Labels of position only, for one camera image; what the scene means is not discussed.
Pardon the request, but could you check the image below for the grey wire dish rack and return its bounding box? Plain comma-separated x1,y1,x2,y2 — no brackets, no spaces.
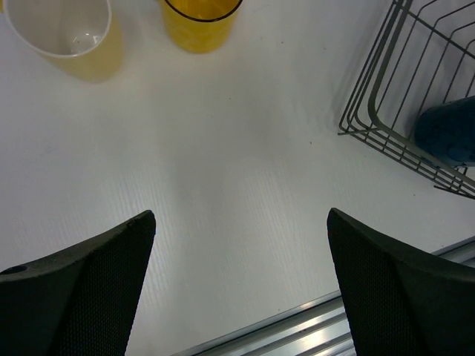
338,1,474,199

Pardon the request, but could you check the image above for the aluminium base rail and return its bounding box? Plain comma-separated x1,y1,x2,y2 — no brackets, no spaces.
170,235,475,356

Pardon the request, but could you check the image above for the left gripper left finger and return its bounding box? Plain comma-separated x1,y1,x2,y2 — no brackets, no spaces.
1,211,156,355

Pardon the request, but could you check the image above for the bright yellow mug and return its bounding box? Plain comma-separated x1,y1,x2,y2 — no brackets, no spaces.
159,0,243,53

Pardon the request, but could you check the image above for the blue mug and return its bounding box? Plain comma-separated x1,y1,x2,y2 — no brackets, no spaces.
413,96,474,167

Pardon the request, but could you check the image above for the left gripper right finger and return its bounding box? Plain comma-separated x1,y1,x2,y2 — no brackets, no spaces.
327,208,474,355

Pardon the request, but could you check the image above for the pale yellow mug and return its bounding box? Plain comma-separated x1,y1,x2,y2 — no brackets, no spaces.
1,0,124,82

